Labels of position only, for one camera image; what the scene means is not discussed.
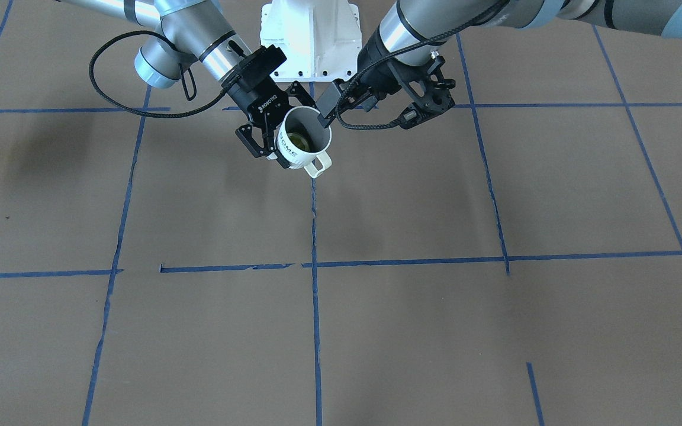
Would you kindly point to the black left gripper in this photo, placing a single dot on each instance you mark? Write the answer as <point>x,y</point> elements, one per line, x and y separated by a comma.
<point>375,78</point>

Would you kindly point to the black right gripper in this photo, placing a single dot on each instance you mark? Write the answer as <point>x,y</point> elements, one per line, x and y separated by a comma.
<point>256,102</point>

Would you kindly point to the white mug with lettering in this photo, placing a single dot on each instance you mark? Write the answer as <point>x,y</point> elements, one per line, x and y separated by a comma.
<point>304,120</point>

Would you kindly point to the yellow lemon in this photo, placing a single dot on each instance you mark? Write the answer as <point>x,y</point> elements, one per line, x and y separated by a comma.
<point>299,141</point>

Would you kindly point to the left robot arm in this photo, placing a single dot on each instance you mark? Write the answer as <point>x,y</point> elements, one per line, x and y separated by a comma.
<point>402,52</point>

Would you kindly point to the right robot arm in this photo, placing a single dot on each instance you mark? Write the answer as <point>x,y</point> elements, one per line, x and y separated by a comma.
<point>180,34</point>

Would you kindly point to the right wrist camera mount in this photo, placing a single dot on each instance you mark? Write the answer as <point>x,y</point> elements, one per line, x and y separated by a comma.
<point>255,68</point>

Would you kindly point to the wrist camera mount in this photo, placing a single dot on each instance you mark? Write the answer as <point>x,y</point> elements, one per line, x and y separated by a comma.
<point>255,68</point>
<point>429,91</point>

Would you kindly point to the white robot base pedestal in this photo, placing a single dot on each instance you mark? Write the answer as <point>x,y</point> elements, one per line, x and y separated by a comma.
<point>321,39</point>

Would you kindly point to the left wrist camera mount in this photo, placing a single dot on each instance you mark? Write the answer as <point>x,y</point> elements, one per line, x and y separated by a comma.
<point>429,91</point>

